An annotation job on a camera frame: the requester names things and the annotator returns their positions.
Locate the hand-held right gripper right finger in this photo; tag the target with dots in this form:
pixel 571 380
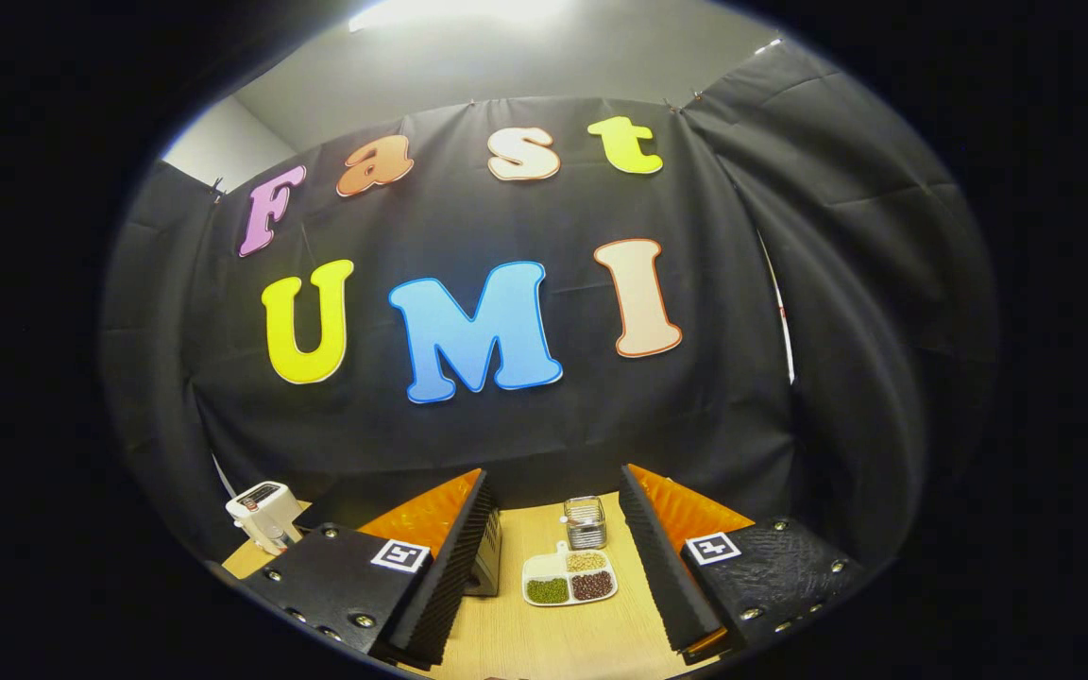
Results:
pixel 662 567

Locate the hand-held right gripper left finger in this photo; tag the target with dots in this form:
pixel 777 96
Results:
pixel 454 567

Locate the black electric oven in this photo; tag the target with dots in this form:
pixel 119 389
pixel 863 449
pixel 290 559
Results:
pixel 487 557

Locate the white divided plate with beans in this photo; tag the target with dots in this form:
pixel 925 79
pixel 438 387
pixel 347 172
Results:
pixel 544 567

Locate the white toaster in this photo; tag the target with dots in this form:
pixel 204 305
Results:
pixel 261 505

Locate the black backdrop cloth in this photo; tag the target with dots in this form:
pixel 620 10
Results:
pixel 742 312

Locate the ceiling light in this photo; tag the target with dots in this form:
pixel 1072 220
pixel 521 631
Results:
pixel 459 11

